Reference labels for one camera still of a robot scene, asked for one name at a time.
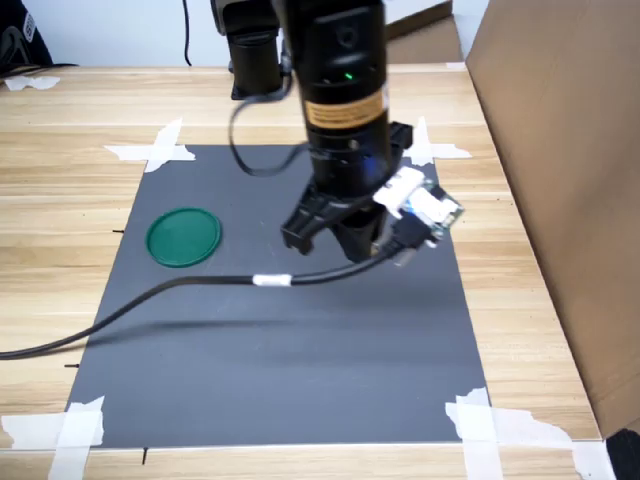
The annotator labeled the round green lid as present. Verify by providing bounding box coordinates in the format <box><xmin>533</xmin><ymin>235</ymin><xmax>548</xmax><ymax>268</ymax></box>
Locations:
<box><xmin>145</xmin><ymin>206</ymin><xmax>223</xmax><ymax>270</ymax></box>

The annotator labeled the crumpled white tape piece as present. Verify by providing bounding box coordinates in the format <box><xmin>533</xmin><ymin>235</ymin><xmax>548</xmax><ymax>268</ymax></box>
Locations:
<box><xmin>3</xmin><ymin>74</ymin><xmax>62</xmax><ymax>93</ymax></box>

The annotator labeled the white camera box with board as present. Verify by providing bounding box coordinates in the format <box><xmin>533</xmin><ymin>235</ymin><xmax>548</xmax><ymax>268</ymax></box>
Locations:
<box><xmin>373</xmin><ymin>167</ymin><xmax>467</xmax><ymax>249</ymax></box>

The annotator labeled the large brown cardboard box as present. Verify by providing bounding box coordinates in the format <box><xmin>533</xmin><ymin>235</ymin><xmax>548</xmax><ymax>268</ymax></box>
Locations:
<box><xmin>464</xmin><ymin>0</ymin><xmax>640</xmax><ymax>440</ymax></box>

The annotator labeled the white tape strip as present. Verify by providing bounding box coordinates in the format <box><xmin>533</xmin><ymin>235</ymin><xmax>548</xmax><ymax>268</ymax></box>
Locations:
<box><xmin>103</xmin><ymin>143</ymin><xmax>197</xmax><ymax>163</ymax></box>
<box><xmin>0</xmin><ymin>412</ymin><xmax>106</xmax><ymax>450</ymax></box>
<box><xmin>410</xmin><ymin>116</ymin><xmax>435</xmax><ymax>168</ymax></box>
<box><xmin>48</xmin><ymin>395</ymin><xmax>107</xmax><ymax>480</ymax></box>
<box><xmin>143</xmin><ymin>117</ymin><xmax>184</xmax><ymax>174</ymax></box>
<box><xmin>492</xmin><ymin>407</ymin><xmax>619</xmax><ymax>480</ymax></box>
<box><xmin>403</xmin><ymin>142</ymin><xmax>474</xmax><ymax>161</ymax></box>
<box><xmin>444</xmin><ymin>386</ymin><xmax>504</xmax><ymax>480</ymax></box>

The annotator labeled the small black object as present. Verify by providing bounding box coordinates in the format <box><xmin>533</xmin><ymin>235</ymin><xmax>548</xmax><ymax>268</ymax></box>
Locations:
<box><xmin>603</xmin><ymin>427</ymin><xmax>640</xmax><ymax>480</ymax></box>

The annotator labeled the dark grey mat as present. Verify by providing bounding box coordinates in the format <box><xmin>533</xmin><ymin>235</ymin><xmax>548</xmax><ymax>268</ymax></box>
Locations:
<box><xmin>65</xmin><ymin>143</ymin><xmax>494</xmax><ymax>448</ymax></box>

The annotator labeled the thick black camera cable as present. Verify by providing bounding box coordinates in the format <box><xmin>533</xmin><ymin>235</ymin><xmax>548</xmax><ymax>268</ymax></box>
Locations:
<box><xmin>0</xmin><ymin>217</ymin><xmax>442</xmax><ymax>362</ymax></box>

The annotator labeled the brown cardboard flap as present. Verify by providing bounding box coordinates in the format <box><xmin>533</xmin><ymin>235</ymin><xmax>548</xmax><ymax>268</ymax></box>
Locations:
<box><xmin>384</xmin><ymin>0</ymin><xmax>466</xmax><ymax>65</ymax></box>

